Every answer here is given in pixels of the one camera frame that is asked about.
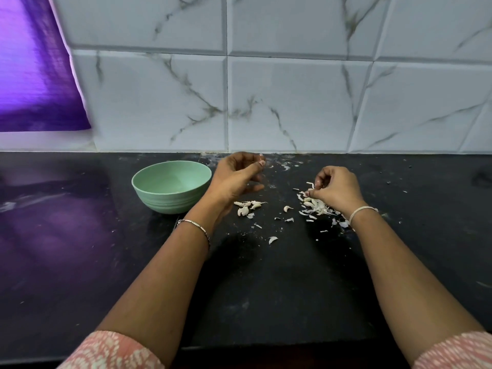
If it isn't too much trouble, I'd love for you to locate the person's left forearm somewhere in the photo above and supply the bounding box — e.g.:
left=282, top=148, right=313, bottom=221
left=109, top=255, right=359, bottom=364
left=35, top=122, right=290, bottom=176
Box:
left=96, top=213, right=224, bottom=358

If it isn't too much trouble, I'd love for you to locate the mint green bowl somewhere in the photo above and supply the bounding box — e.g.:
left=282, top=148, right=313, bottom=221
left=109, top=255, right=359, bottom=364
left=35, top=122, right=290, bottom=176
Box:
left=131, top=159, right=214, bottom=215

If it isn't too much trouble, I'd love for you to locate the silver wrist bracelet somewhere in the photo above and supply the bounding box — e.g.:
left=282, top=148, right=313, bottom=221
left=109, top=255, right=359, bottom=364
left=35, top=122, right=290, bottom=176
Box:
left=347, top=205, right=381, bottom=231
left=175, top=219, right=212, bottom=251

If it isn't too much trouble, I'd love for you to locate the pink patterned sleeve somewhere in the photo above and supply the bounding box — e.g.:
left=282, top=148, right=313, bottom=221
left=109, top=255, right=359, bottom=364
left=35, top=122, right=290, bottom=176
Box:
left=411, top=331, right=492, bottom=369
left=57, top=330, right=166, bottom=369

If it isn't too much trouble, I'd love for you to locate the purple cloth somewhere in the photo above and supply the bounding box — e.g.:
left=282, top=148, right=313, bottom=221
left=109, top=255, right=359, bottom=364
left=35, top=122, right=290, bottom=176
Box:
left=0, top=0, right=92, bottom=133

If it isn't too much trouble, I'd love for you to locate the silver right wrist bracelet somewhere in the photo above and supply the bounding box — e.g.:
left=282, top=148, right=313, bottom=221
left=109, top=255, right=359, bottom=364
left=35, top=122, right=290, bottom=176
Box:
left=347, top=205, right=381, bottom=231

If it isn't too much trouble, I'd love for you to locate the pink patterned left sleeve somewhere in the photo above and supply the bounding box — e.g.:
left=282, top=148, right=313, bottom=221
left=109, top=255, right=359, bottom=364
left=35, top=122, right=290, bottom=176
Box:
left=57, top=330, right=166, bottom=369

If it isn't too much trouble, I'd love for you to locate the person's left hand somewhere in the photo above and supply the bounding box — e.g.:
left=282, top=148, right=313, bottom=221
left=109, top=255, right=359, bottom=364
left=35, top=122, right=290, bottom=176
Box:
left=201, top=152, right=268, bottom=214

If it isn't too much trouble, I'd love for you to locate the pile of white garlic peels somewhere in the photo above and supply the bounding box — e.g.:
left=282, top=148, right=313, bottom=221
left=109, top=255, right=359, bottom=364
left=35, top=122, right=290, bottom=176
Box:
left=281, top=181, right=352, bottom=232

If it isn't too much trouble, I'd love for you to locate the pink patterned right sleeve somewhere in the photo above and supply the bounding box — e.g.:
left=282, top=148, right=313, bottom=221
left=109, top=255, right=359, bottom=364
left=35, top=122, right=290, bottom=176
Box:
left=411, top=331, right=492, bottom=369

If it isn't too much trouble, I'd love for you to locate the person's right hand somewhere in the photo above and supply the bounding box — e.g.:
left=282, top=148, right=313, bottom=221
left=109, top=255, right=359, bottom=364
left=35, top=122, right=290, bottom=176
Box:
left=307, top=165, right=367, bottom=221

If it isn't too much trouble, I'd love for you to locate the person's right forearm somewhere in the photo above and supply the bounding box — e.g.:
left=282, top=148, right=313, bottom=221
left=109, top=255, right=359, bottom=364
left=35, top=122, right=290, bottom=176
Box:
left=347, top=211, right=485, bottom=362

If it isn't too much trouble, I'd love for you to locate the silver left wrist bracelet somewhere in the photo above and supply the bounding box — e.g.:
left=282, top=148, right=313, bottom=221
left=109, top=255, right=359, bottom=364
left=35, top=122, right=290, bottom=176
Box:
left=175, top=219, right=212, bottom=251

